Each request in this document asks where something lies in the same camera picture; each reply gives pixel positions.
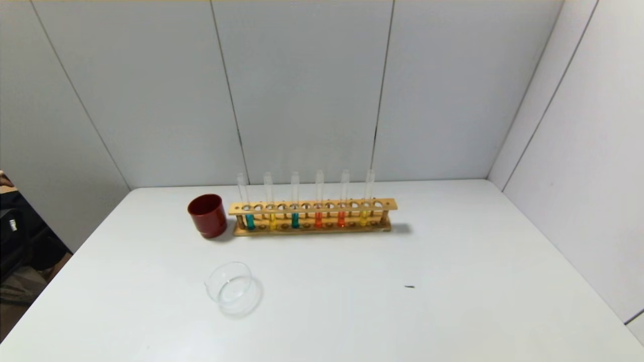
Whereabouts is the test tube with yellow pigment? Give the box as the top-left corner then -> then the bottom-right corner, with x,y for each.
264,172 -> 277,231
360,169 -> 376,227

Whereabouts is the test tube with blue pigment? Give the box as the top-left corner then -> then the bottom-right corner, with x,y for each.
237,173 -> 255,231

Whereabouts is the wooden test tube rack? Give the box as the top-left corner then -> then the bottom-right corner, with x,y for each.
229,198 -> 398,237

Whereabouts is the test tube with orange pigment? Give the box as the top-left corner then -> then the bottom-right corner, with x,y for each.
314,170 -> 325,228
338,169 -> 350,228

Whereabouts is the test tube with teal pigment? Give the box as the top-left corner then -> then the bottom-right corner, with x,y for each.
290,171 -> 301,229

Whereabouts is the red cup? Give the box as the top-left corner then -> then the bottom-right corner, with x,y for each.
188,194 -> 228,239

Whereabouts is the small glass beaker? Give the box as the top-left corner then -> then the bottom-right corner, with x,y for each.
204,261 -> 263,318

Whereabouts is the black background equipment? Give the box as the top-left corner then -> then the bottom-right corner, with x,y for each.
0,191 -> 72,303

